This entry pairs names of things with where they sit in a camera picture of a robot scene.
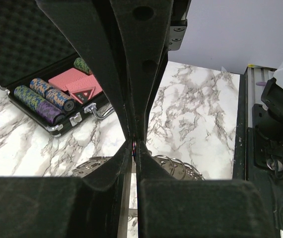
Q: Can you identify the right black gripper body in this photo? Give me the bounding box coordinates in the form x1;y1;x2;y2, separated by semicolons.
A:
168;0;191;51

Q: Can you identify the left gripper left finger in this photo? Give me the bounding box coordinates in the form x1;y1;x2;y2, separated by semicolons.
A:
0;141;132;238

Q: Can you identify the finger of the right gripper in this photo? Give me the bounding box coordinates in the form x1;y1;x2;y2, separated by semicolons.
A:
111;0;173;139
37;0;130;138

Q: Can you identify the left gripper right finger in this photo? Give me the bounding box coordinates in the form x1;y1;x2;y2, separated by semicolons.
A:
137;141;275;238

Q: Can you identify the large metal keyring disc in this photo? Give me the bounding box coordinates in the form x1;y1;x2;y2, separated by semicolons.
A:
72;142;204;181

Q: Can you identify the pink playing card deck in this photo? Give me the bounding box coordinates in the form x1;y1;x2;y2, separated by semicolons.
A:
48;68;102;104

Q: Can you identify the black poker chip case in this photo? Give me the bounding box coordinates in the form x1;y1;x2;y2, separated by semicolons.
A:
0;0;113;137

